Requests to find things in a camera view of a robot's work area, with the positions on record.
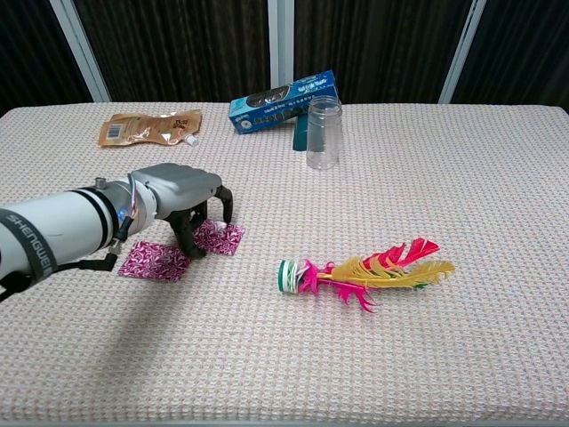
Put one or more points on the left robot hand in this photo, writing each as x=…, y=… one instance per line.
x=182, y=187

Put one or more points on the pink patterned square packet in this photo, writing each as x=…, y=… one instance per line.
x=151, y=262
x=222, y=240

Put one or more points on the brown foil spout pouch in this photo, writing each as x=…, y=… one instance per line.
x=142, y=129

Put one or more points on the blue cookie box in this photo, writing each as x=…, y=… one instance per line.
x=275, y=104

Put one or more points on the dark curtain panel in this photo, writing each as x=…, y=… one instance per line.
x=31, y=49
x=178, y=44
x=378, y=40
x=524, y=49

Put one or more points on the clear plastic jar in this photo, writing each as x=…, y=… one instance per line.
x=324, y=133

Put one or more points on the pink yellow feather shuttlecock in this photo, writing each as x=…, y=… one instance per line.
x=378, y=273

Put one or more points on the pink woven tablecloth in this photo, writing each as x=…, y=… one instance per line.
x=355, y=356

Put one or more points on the grey partition post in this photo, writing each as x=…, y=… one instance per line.
x=460, y=53
x=281, y=40
x=82, y=53

